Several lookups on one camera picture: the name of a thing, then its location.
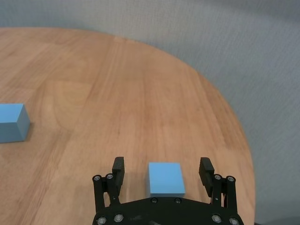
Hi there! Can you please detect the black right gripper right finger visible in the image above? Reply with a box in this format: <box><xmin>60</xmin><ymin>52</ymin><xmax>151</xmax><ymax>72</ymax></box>
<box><xmin>198</xmin><ymin>157</ymin><xmax>237</xmax><ymax>209</ymax></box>

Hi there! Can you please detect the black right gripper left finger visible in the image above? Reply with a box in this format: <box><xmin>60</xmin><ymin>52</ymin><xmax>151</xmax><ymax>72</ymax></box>
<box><xmin>92</xmin><ymin>156</ymin><xmax>125</xmax><ymax>213</ymax></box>

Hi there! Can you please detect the blue building block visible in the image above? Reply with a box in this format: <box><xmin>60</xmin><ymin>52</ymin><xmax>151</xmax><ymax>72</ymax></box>
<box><xmin>147</xmin><ymin>162</ymin><xmax>187</xmax><ymax>199</ymax></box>
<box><xmin>0</xmin><ymin>103</ymin><xmax>30</xmax><ymax>143</ymax></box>

